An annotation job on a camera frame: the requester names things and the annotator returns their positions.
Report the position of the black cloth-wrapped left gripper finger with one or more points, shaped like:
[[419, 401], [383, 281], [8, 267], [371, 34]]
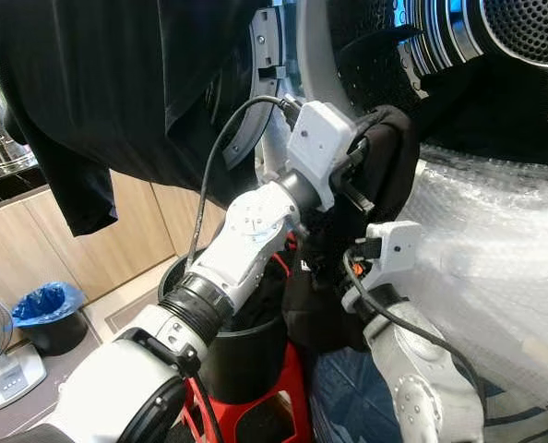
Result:
[[394, 152]]

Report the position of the black garment with white print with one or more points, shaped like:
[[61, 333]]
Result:
[[311, 305]]

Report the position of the large black t-shirt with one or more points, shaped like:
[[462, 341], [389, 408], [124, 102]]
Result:
[[117, 83]]

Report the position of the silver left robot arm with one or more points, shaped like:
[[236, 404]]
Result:
[[242, 231]]

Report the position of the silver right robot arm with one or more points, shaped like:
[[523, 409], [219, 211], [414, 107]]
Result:
[[417, 378]]

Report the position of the clear bubble wrap sheet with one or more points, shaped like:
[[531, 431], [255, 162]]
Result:
[[486, 249]]

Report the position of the grey round washer door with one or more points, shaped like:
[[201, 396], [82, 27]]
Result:
[[265, 65]]

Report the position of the black countertop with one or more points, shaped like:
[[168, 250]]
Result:
[[6, 189]]

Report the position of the dark blue floor mat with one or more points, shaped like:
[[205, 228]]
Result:
[[348, 406]]

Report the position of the black plastic bucket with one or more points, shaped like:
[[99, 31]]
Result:
[[242, 360]]

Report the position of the red plastic stool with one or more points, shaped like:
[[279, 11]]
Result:
[[256, 420]]

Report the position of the light wooden cabinet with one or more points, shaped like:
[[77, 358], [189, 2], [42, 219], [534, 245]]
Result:
[[53, 245]]

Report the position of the black bin with blue bag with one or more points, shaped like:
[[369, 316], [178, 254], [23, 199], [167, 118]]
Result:
[[51, 318]]

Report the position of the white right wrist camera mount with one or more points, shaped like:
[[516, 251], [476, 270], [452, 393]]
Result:
[[396, 247]]

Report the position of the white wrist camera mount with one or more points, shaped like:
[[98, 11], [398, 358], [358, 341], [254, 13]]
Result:
[[318, 148], [396, 247]]

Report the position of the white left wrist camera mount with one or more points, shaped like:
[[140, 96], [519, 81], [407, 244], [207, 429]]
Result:
[[318, 148]]

